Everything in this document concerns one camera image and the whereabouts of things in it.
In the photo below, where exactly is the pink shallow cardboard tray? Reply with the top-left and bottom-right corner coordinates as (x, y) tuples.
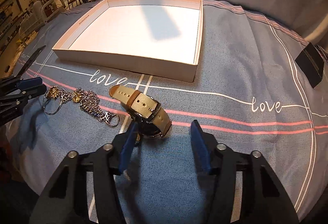
(53, 0), (204, 82)

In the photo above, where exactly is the white chair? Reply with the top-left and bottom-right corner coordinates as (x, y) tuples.
(18, 0), (66, 46)

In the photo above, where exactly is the small black box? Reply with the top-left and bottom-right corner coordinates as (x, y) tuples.
(295, 43), (324, 89)

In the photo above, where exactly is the silver chain necklace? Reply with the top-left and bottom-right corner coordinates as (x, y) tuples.
(61, 87), (121, 127)

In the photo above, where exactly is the beige strap wristwatch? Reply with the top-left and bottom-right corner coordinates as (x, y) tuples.
(109, 85), (172, 137)

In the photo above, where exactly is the black smartphone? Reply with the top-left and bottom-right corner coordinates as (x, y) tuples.
(17, 45), (46, 77)

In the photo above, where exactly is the blue striped love bedsheet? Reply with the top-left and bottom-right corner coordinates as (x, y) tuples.
(2, 0), (327, 223)

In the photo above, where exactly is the silver bangle bracelet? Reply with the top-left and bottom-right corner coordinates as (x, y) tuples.
(43, 90), (65, 115)

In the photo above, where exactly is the gold rectangular stone ring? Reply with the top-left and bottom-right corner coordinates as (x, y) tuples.
(46, 86), (61, 100)

